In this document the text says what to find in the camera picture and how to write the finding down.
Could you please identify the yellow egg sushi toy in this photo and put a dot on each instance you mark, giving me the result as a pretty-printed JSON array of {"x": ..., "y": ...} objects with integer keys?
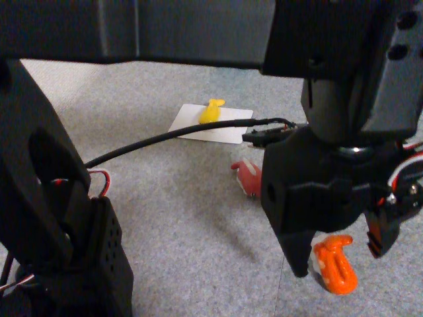
[{"x": 211, "y": 112}]

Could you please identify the grey carpet mat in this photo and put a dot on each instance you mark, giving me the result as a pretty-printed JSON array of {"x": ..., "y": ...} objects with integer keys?
[
  {"x": 390, "y": 290},
  {"x": 181, "y": 231}
]

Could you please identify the white rectangular card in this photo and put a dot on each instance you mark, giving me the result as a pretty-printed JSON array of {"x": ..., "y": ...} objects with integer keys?
[{"x": 228, "y": 127}]

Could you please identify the orange shrimp sushi toy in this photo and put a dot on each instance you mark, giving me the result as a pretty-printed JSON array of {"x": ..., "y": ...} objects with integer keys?
[{"x": 337, "y": 267}]

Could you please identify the pink fish sushi toy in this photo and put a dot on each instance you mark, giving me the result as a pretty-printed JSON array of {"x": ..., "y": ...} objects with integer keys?
[{"x": 248, "y": 176}]

